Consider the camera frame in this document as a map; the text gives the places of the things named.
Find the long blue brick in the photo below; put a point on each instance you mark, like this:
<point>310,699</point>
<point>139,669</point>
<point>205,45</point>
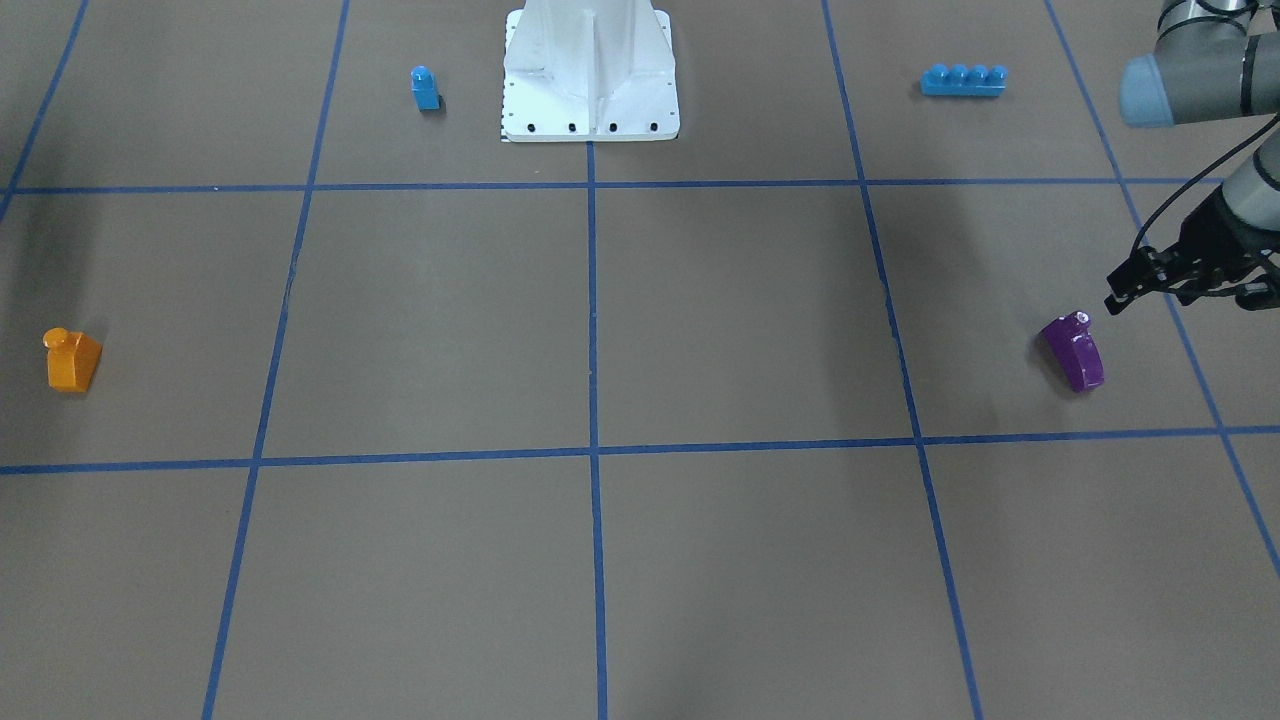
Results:
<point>961,81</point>

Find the small blue block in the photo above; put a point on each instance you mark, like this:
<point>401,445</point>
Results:
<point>423,88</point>

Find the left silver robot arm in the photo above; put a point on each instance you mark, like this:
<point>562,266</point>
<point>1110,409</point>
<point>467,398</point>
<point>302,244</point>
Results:
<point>1207,64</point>

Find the purple trapezoid block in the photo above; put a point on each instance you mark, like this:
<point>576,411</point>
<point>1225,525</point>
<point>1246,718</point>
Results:
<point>1070,341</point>

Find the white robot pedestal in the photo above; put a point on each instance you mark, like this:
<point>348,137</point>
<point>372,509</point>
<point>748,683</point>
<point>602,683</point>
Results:
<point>589,71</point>

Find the orange trapezoid block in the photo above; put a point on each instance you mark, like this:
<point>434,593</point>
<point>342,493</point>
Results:
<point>72,360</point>

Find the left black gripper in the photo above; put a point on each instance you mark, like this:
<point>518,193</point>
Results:
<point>1216,237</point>

